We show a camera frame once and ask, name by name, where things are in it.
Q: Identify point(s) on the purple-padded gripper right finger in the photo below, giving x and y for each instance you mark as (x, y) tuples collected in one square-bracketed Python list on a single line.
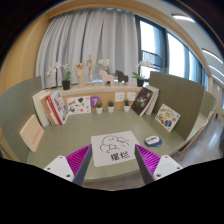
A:
[(154, 167)]

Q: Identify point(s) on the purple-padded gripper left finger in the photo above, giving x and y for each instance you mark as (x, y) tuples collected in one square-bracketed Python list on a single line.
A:
[(73, 167)]

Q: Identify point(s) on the blue white round mouse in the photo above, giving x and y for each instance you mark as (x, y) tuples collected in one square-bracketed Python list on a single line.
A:
[(153, 141)]

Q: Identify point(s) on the white mouse pad with drawing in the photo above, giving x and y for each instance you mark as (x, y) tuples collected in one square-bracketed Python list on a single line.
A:
[(114, 148)]

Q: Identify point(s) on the colourful illustrated card right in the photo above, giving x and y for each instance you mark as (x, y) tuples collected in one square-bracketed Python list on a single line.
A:
[(167, 117)]

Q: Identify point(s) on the beige book on left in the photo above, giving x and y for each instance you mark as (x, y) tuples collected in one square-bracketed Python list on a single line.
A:
[(31, 133)]

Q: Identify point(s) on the red white book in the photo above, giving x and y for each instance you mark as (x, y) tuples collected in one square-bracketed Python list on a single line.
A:
[(58, 106)]

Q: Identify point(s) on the white sticker card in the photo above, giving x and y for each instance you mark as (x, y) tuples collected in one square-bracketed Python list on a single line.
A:
[(79, 105)]

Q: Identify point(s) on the white book leaning left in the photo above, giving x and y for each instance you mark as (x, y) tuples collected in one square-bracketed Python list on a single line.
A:
[(39, 107)]

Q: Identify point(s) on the small potted plant left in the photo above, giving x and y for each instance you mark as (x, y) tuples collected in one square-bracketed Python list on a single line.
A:
[(99, 107)]

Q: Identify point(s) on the small potted plant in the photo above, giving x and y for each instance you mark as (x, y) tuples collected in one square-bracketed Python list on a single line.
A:
[(110, 106), (126, 105), (99, 107)]

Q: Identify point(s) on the small potted plant right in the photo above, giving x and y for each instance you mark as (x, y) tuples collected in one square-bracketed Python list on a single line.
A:
[(126, 105)]

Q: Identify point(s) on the purple round number sign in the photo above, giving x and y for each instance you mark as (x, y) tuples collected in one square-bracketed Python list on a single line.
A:
[(94, 100)]

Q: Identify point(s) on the white book behind black book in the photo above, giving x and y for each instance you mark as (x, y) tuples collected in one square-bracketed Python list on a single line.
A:
[(153, 99)]

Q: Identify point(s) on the small potted plant middle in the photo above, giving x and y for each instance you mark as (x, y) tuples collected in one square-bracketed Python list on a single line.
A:
[(110, 106)]

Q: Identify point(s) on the green desk partition right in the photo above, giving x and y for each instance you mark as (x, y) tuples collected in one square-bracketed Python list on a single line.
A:
[(182, 95)]

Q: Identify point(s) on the green desk partition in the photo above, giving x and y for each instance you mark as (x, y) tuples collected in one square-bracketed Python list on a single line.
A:
[(16, 107), (182, 95)]

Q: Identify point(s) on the green desk partition left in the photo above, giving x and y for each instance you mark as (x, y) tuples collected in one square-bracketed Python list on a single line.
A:
[(16, 107)]

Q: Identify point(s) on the white orchid black pot right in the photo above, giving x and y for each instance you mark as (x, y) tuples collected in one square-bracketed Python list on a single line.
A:
[(138, 75)]

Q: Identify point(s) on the white orchid black pot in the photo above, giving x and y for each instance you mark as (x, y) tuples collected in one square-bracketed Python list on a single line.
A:
[(66, 74), (138, 75)]

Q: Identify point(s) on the white orchid black pot left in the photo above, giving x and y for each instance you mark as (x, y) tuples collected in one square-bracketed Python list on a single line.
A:
[(66, 74)]

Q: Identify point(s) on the dark wooden horse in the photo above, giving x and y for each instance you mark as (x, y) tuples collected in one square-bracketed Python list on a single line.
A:
[(122, 77)]

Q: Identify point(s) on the pink wooden horse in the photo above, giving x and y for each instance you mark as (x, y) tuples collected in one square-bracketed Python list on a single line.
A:
[(106, 77)]

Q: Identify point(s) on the wooden hand model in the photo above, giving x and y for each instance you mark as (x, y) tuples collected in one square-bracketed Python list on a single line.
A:
[(79, 70)]

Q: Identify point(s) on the wooden mannequin figure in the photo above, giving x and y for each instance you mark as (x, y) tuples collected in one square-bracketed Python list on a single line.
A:
[(90, 64)]

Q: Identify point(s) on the white orchid flowers middle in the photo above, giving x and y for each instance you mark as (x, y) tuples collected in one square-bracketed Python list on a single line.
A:
[(105, 63)]

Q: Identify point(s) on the grey curtain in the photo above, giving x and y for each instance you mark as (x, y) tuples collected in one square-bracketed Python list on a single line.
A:
[(97, 33)]

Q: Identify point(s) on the white wall socket right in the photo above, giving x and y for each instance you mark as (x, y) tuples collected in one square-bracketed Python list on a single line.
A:
[(131, 96)]

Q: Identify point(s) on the white wall socket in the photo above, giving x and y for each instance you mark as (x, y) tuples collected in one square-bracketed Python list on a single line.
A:
[(119, 96), (131, 96)]

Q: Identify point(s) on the white wall socket left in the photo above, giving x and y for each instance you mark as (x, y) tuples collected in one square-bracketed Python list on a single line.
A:
[(119, 96)]

